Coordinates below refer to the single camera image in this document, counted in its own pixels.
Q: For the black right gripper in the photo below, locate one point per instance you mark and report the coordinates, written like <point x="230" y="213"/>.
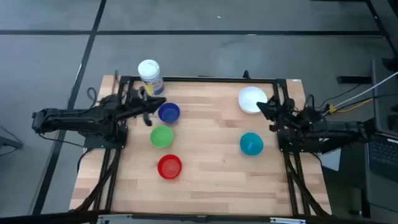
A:
<point x="280" y="113"/>

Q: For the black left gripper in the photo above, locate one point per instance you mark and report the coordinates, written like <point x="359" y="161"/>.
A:
<point x="136" y="101"/>

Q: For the blue plastic bowl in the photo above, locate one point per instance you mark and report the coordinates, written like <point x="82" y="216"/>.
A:
<point x="169" y="112"/>

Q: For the green plastic bowl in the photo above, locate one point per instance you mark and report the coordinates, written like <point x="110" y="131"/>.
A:
<point x="161" y="137"/>

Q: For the teal plastic bowl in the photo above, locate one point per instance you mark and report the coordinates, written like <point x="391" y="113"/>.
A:
<point x="252" y="144"/>

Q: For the red plastic bowl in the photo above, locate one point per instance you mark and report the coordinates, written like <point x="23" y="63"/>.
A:
<point x="169" y="167"/>

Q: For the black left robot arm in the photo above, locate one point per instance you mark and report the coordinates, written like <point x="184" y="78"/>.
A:
<point x="77" y="119"/>

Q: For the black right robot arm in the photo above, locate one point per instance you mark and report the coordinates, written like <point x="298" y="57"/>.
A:
<point x="342" y="129"/>

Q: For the white bowl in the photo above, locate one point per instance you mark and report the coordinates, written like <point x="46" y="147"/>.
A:
<point x="248" y="98"/>

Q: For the white-lidded wipes canister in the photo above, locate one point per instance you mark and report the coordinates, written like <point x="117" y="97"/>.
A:
<point x="149" y="70"/>

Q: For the black clamp knob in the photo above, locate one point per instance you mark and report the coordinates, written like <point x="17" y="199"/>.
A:
<point x="246" y="74"/>

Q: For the white sheet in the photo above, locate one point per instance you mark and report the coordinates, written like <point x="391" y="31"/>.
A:
<point x="330" y="160"/>

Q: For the black floor stand foot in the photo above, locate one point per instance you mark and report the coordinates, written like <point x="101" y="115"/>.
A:
<point x="354" y="79"/>

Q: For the grey laptop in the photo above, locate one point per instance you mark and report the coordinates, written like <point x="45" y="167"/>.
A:
<point x="384" y="152"/>

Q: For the grey stand leg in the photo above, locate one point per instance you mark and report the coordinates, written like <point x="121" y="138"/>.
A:
<point x="11" y="143"/>

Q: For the black aluminium table frame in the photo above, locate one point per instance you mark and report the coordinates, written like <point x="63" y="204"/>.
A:
<point x="217" y="79"/>

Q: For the black rail with silver brackets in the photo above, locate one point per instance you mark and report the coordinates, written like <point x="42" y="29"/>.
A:
<point x="46" y="217"/>

